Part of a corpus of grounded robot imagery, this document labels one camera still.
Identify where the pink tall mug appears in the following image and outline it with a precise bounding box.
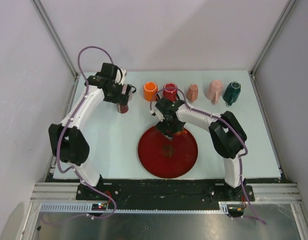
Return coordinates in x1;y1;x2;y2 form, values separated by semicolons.
206;79;223;104

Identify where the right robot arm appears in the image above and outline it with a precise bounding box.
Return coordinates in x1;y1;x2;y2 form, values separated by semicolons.
150;97;248;201

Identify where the salmon small mug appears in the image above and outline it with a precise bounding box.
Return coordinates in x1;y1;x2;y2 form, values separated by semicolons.
186;84;198;103

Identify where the brown striped mug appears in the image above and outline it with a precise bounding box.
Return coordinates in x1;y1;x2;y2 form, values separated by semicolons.
117;93;133;114

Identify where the dark green mug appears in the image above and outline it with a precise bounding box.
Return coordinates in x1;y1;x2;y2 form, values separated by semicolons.
223;81;241;106

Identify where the red mug black handle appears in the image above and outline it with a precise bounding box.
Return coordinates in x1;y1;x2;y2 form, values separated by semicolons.
163;82;179;102

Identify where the orange mug black handle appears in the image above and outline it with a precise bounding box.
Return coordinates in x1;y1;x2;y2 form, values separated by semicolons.
143;81;158;102

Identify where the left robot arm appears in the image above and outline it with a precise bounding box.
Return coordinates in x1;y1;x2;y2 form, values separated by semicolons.
48;63;133;200

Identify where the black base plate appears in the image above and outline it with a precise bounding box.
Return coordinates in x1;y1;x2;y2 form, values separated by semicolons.
45;177;256;211

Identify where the white slotted cable duct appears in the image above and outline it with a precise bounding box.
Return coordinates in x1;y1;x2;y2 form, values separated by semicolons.
41;202;228;214

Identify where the aluminium frame rail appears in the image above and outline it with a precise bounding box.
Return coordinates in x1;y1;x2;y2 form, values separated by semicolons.
31;0;78;80

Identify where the red round tray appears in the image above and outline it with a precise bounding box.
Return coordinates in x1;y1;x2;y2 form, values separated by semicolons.
137;126;198;179

